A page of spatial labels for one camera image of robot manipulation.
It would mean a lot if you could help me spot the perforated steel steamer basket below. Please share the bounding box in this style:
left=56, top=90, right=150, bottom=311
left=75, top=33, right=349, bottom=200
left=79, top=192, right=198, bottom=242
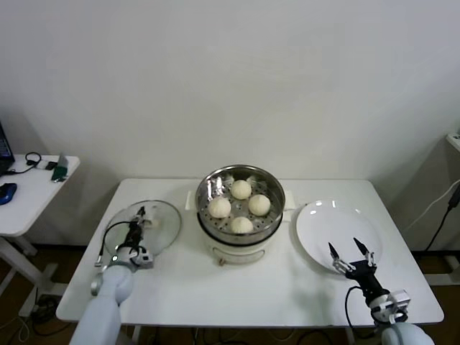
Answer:
left=195, top=164, right=288, bottom=245

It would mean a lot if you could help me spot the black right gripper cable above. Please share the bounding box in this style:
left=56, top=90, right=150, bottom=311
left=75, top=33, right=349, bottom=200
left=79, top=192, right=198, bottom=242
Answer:
left=344, top=285, right=378, bottom=328

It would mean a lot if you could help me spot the white power cable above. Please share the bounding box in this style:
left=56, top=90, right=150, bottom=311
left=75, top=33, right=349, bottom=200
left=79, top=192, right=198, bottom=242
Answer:
left=409, top=179, right=460, bottom=231

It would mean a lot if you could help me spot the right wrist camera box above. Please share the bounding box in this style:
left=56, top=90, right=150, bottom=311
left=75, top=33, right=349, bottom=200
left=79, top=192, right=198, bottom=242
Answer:
left=390, top=289, right=411, bottom=310

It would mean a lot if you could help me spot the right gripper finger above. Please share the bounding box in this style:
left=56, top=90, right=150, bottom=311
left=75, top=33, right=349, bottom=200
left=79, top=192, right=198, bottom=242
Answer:
left=327, top=242, right=356, bottom=277
left=353, top=236, right=377, bottom=269

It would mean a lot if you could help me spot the white stand foot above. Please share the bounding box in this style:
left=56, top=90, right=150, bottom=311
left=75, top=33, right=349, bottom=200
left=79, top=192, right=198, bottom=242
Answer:
left=416, top=254, right=460, bottom=287

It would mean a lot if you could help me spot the floor power strip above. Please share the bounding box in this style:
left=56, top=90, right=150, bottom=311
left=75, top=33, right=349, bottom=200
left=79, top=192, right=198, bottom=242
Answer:
left=30, top=294, right=60, bottom=321

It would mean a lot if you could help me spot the round glass pot lid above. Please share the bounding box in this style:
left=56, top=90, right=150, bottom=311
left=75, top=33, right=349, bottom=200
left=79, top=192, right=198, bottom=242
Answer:
left=103, top=200, right=183, bottom=258

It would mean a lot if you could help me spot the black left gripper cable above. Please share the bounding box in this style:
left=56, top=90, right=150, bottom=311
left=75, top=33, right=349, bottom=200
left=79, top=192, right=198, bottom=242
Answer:
left=93, top=221, right=132, bottom=267

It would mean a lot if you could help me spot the large white plate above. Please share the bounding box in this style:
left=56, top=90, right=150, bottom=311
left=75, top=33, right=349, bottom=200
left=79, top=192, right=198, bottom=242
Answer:
left=295, top=200, right=382, bottom=276

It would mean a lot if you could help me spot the green circuit board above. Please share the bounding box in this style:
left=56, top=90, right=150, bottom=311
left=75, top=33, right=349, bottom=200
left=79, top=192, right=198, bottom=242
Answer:
left=52, top=153, right=70, bottom=183

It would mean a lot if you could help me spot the black thin looped cable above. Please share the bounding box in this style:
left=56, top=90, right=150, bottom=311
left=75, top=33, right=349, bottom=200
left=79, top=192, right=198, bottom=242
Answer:
left=3, top=152, right=45, bottom=175

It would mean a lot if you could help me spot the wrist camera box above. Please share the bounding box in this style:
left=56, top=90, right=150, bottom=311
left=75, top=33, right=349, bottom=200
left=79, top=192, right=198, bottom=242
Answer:
left=133, top=249, right=156, bottom=270
left=390, top=289, right=411, bottom=310

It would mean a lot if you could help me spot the white side table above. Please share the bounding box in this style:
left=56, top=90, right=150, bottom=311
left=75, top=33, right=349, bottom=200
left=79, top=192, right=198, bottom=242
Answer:
left=0, top=154, right=82, bottom=317

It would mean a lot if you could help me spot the black power cable with plug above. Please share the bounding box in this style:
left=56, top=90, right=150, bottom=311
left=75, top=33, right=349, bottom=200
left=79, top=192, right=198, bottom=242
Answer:
left=425, top=186, right=460, bottom=252

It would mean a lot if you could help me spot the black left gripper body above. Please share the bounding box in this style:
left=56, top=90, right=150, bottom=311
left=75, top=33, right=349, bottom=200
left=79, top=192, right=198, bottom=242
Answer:
left=124, top=221, right=145, bottom=249

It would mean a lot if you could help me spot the white steamed baozi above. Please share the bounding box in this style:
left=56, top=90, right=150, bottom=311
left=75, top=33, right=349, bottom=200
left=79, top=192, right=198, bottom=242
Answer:
left=229, top=216, right=254, bottom=234
left=208, top=198, right=232, bottom=219
left=230, top=180, right=252, bottom=201
left=248, top=195, right=271, bottom=216

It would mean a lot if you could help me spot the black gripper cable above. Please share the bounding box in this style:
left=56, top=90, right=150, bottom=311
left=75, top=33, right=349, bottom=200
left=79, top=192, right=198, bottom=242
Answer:
left=93, top=221, right=132, bottom=267
left=344, top=285, right=378, bottom=328

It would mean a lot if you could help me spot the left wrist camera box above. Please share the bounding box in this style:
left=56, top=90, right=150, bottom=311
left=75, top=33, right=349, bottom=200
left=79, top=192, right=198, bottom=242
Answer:
left=133, top=249, right=156, bottom=270

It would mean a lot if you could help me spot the blue computer mouse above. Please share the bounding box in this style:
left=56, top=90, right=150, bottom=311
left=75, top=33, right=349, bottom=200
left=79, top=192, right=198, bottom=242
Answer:
left=0, top=182, right=19, bottom=206

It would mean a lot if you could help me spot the cream electric cooking pot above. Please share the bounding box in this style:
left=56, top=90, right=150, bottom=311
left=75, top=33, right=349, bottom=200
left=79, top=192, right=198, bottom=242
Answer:
left=185, top=190, right=299, bottom=267

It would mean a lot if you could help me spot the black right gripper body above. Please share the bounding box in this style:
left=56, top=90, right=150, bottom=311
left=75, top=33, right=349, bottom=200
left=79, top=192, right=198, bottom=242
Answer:
left=344, top=260, right=385, bottom=300

